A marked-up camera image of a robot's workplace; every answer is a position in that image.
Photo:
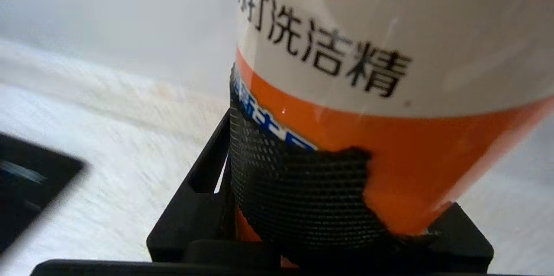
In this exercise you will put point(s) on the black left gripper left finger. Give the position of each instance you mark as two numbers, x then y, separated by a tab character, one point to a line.
294	198

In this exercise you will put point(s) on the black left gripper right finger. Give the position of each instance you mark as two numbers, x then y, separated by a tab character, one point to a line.
463	241

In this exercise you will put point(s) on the orange dish soap bottle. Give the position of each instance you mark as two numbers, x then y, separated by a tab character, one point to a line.
389	29

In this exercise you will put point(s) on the black induction cooktop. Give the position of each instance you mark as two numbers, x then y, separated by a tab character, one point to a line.
30	181

